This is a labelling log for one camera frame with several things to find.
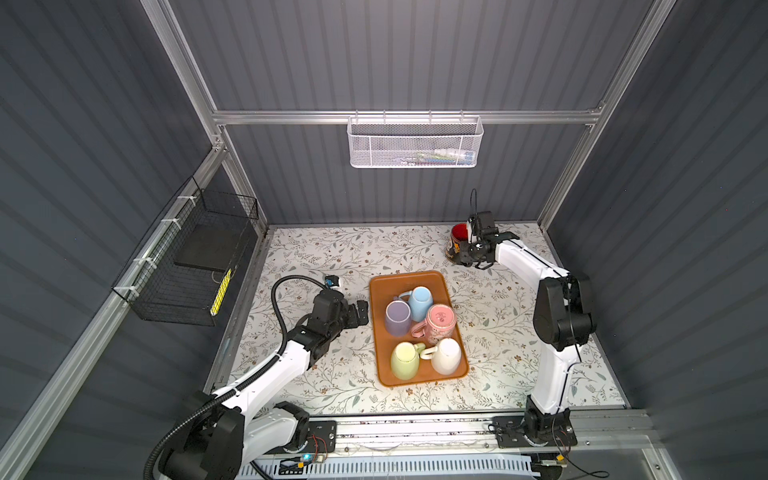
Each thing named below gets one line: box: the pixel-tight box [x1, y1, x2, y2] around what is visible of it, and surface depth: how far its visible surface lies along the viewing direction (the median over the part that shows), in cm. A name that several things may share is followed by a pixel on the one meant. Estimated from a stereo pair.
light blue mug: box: [399, 286, 433, 322], surface depth 91 cm
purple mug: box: [385, 296, 411, 337], surface depth 88 cm
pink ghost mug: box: [412, 304, 457, 345], surface depth 84 cm
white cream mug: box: [420, 338, 461, 376], surface depth 81 cm
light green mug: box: [390, 341, 426, 381], surface depth 80 cm
